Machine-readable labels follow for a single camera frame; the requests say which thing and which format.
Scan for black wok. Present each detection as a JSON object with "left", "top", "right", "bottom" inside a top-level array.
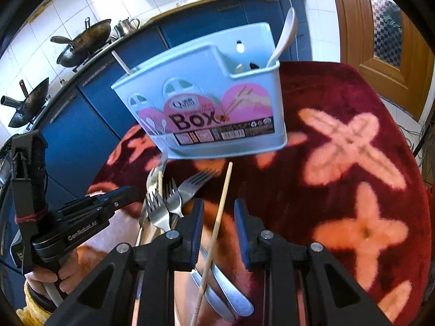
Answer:
[
  {"left": 51, "top": 17, "right": 113, "bottom": 68},
  {"left": 0, "top": 78, "right": 51, "bottom": 130}
]

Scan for thin floor wires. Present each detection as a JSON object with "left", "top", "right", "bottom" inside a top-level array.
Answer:
[{"left": 397, "top": 122, "right": 429, "bottom": 177}]

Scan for red floral blanket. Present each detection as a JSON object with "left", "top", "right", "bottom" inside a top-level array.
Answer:
[{"left": 86, "top": 61, "right": 432, "bottom": 326}]

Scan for person's left forearm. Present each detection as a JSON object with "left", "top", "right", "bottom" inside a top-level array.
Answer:
[{"left": 15, "top": 280, "right": 60, "bottom": 325}]

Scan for blue base cabinet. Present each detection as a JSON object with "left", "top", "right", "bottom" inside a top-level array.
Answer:
[{"left": 0, "top": 0, "right": 313, "bottom": 293}]

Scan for steel spoon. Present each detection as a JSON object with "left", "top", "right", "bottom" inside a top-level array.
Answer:
[{"left": 146, "top": 153, "right": 169, "bottom": 194}]

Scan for light blue utensil box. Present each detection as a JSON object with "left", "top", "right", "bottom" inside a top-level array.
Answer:
[{"left": 111, "top": 22, "right": 289, "bottom": 160}]

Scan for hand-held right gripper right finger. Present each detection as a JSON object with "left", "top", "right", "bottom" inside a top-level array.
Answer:
[{"left": 234, "top": 199, "right": 395, "bottom": 326}]

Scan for person's left hand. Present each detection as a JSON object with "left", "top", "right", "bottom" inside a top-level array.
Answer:
[{"left": 25, "top": 246, "right": 84, "bottom": 294}]

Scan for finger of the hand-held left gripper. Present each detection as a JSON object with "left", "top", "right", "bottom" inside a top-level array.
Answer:
[{"left": 56, "top": 186, "right": 140, "bottom": 226}]

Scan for gas stove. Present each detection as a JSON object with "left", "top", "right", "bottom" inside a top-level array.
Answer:
[{"left": 71, "top": 36, "right": 118, "bottom": 73}]

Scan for steel kettle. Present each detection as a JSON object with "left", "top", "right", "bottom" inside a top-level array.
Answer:
[{"left": 114, "top": 17, "right": 141, "bottom": 38}]

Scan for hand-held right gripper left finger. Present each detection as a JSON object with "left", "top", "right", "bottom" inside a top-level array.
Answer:
[{"left": 44, "top": 199, "right": 204, "bottom": 326}]

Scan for wooden door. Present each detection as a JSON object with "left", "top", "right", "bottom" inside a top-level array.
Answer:
[{"left": 328, "top": 0, "right": 435, "bottom": 121}]

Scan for white plastic spoon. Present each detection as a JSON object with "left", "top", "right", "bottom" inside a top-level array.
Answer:
[{"left": 266, "top": 7, "right": 297, "bottom": 68}]

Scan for steel fork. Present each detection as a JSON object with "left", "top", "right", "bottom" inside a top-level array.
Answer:
[
  {"left": 162, "top": 178, "right": 255, "bottom": 317},
  {"left": 177, "top": 169, "right": 221, "bottom": 208},
  {"left": 146, "top": 190, "right": 236, "bottom": 323}
]

